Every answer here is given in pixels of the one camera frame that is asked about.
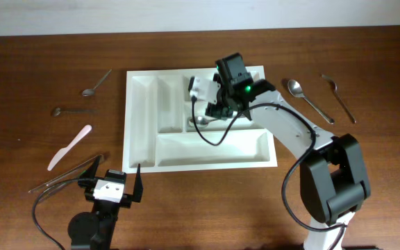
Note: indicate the small dark teaspoon lower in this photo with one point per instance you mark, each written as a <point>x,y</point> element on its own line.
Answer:
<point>58,111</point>

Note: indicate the steel fork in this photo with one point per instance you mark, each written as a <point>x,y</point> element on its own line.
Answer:
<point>337,96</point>

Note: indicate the steel tablespoon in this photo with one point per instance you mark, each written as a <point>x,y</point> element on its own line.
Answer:
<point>200,122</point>
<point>296,90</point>

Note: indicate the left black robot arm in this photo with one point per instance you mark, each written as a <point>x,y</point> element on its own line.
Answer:
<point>94,229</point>

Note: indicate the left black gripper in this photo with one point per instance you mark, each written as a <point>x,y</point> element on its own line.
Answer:
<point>127,200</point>

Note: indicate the small steel teaspoon upper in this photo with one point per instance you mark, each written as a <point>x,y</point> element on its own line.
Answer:
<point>91,91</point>

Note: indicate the white plastic cutlery tray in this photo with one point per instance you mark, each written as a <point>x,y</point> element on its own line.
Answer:
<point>165,132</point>

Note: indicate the pink plastic knife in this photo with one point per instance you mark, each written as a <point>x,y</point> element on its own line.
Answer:
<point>63,151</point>

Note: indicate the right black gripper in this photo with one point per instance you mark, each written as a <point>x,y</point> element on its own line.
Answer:
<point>217,112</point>

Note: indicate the long steel tongs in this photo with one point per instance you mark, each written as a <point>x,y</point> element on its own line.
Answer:
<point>72,172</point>

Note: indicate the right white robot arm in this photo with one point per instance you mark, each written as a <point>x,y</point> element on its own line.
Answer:
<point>333,178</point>

